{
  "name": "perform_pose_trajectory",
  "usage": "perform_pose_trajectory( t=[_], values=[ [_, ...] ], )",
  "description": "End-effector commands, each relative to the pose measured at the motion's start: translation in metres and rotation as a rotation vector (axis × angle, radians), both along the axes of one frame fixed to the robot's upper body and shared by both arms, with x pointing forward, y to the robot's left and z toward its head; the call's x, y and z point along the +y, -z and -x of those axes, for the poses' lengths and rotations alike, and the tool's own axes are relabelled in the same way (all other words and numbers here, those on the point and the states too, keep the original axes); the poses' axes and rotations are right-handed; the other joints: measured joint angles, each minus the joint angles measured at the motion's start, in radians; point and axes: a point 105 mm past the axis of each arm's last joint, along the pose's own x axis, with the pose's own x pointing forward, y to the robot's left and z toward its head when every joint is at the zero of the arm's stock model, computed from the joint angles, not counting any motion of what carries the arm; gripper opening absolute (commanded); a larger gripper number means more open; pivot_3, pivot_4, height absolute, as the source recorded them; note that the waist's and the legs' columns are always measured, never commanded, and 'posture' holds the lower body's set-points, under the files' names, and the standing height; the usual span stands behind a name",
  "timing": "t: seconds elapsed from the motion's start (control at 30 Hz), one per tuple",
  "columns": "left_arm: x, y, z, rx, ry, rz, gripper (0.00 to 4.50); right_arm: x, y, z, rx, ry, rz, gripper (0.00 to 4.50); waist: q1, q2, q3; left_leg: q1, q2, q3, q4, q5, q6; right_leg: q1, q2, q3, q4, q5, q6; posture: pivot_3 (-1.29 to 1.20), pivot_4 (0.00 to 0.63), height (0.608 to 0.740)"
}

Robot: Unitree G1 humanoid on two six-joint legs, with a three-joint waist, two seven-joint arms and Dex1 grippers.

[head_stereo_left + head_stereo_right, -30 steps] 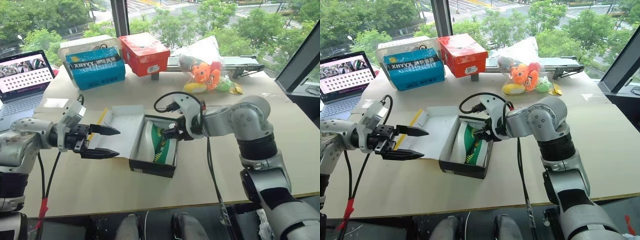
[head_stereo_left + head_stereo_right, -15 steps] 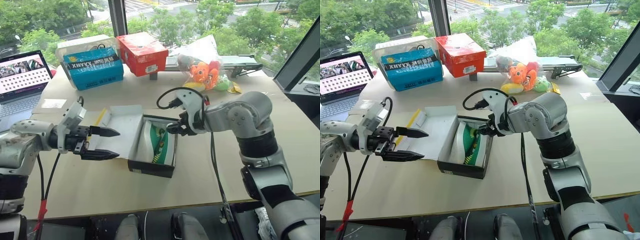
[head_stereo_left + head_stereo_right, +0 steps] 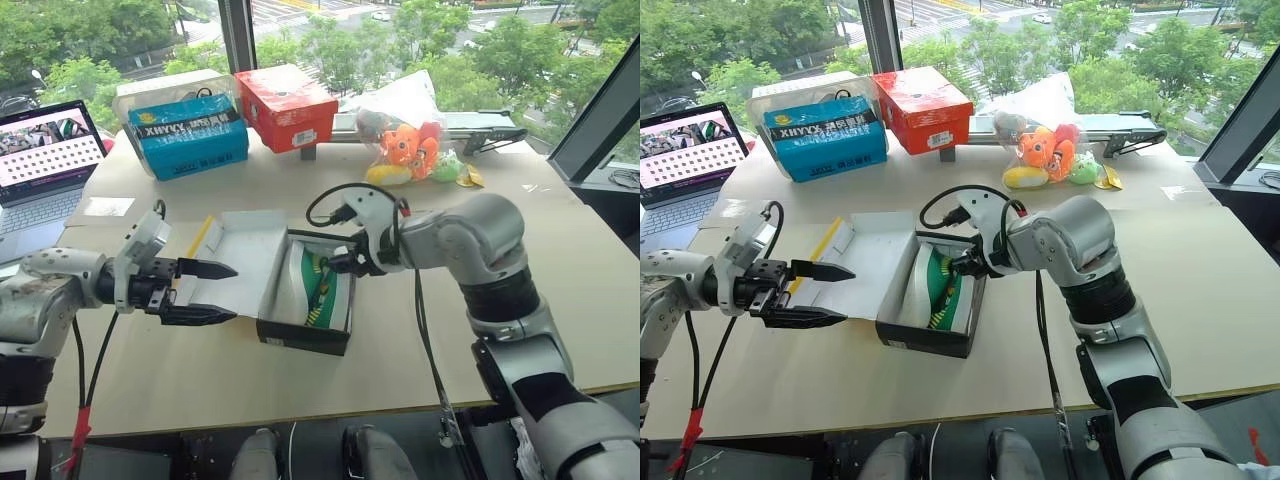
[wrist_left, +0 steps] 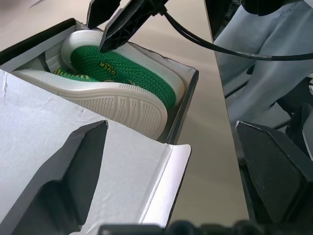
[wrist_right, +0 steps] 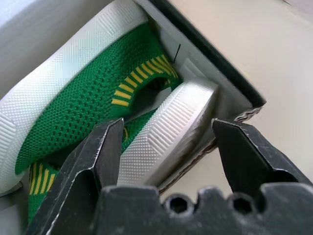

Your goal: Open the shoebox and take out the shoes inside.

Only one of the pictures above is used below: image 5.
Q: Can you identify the grey cardboard shoebox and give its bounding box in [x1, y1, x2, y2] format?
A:
[0, 0, 267, 235]

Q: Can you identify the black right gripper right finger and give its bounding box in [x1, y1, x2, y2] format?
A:
[211, 118, 313, 196]

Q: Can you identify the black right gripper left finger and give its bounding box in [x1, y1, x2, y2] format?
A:
[24, 117, 126, 235]

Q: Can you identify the green knit shoe white sole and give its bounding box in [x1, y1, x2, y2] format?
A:
[0, 2, 179, 196]
[27, 82, 219, 225]

